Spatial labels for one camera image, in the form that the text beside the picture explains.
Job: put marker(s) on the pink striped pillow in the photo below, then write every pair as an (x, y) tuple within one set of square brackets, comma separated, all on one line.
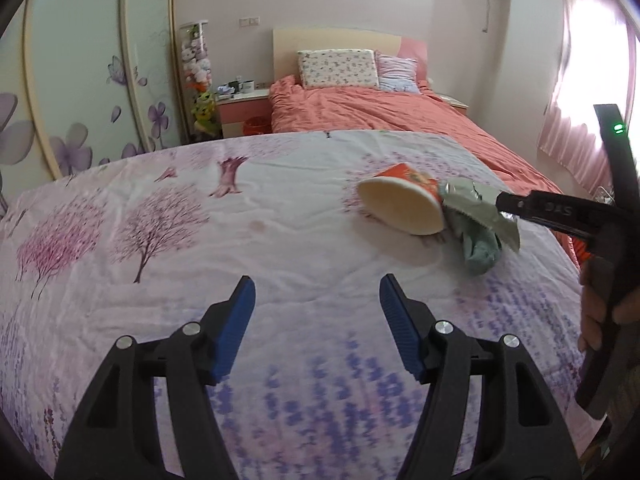
[(397, 72)]

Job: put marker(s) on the small orange basket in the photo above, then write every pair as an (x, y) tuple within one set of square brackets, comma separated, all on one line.
[(255, 124)]

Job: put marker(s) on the orange paper cup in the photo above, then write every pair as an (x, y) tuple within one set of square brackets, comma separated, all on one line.
[(400, 205)]

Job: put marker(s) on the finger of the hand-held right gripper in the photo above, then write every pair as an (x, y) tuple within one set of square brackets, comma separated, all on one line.
[(550, 207)]

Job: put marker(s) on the green yellow plush toy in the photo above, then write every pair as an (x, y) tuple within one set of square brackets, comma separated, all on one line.
[(206, 110)]

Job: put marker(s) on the white floral pillow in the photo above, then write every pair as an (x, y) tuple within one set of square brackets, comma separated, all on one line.
[(337, 69)]

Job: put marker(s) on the clear tube of plush toys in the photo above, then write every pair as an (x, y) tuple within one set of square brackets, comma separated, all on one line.
[(196, 55)]

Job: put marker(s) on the silver snack wrapper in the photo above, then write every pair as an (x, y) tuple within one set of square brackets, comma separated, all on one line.
[(475, 200)]

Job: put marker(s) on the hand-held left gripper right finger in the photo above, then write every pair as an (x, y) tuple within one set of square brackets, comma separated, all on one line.
[(400, 330)]

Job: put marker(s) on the bed with salmon duvet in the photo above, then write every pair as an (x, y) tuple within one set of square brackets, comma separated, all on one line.
[(400, 110)]

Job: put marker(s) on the pink nightstand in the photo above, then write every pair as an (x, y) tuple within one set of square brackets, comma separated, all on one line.
[(452, 102), (245, 107)]

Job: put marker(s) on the floral printed blanket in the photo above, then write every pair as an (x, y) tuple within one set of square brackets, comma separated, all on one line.
[(300, 240)]

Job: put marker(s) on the person's right hand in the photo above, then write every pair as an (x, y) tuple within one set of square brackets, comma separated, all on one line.
[(592, 305)]

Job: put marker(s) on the pink curtain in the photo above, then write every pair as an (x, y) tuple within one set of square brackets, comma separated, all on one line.
[(575, 125)]

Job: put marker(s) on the grey green cloth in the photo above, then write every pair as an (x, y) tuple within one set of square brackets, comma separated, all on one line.
[(480, 255)]

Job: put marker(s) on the white wall outlet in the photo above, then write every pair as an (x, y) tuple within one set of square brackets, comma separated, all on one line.
[(249, 21)]

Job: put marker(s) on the orange plastic laundry basket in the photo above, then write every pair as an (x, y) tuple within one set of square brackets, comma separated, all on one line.
[(582, 252)]

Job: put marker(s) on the flower printed wardrobe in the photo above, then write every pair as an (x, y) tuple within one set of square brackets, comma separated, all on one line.
[(75, 85)]

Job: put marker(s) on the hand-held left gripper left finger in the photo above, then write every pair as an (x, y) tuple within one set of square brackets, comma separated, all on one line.
[(232, 330)]

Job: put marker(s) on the white air conditioner pipe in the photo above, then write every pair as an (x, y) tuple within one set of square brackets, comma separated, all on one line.
[(486, 5)]

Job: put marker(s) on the beige and pink headboard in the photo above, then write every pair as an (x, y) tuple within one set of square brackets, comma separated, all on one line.
[(340, 39)]

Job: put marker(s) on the white mug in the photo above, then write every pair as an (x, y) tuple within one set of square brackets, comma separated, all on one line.
[(247, 86)]

